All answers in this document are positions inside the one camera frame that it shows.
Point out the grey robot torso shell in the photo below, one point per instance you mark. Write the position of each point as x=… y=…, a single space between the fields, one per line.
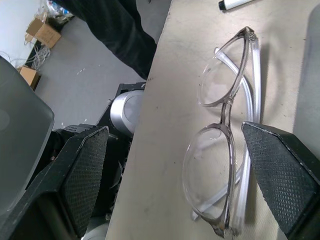
x=22 y=130

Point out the clear frame glasses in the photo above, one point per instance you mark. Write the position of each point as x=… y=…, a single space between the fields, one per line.
x=226 y=117

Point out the small cardboard box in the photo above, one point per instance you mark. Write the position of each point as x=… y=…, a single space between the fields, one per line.
x=29 y=76

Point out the large open cardboard box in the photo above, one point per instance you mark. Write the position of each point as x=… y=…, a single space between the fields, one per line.
x=45 y=31

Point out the person's dark trousers leg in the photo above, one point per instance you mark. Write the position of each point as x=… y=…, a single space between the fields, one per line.
x=117 y=27

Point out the black robot waist frame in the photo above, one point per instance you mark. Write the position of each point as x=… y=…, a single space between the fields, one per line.
x=113 y=160

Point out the white marker with black cap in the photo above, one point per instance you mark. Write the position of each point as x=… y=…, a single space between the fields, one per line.
x=233 y=3

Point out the silver robot hip joint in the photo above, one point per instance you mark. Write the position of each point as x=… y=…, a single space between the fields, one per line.
x=126 y=110

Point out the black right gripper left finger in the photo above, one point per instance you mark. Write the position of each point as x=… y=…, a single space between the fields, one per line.
x=82 y=175

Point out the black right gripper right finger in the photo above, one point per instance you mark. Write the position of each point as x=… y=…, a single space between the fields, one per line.
x=282 y=172

